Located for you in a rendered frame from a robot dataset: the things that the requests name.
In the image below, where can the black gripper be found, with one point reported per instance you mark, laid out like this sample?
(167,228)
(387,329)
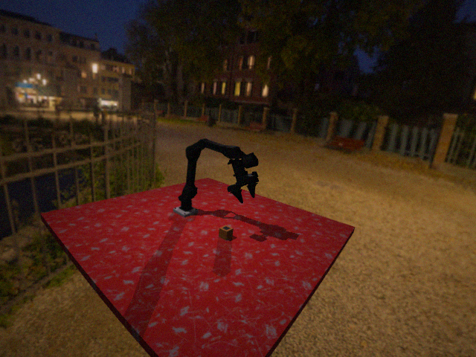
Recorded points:
(235,188)

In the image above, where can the orange block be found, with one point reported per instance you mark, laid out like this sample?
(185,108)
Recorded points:
(226,232)

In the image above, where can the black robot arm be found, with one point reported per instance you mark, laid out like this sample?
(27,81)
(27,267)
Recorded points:
(192,153)

